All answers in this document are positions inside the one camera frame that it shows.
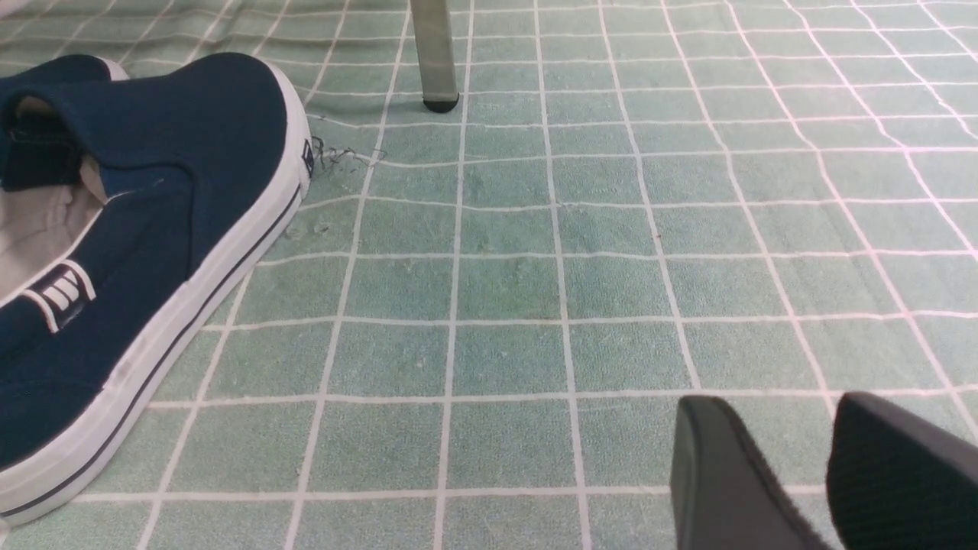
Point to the green checkered floor cloth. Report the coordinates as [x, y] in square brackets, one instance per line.
[475, 331]

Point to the stainless steel shoe rack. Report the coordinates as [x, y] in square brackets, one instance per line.
[434, 44]

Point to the navy slip-on shoe right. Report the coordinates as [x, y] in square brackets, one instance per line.
[130, 209]

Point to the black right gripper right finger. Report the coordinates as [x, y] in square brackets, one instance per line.
[896, 481]

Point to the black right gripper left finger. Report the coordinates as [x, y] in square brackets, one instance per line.
[723, 491]

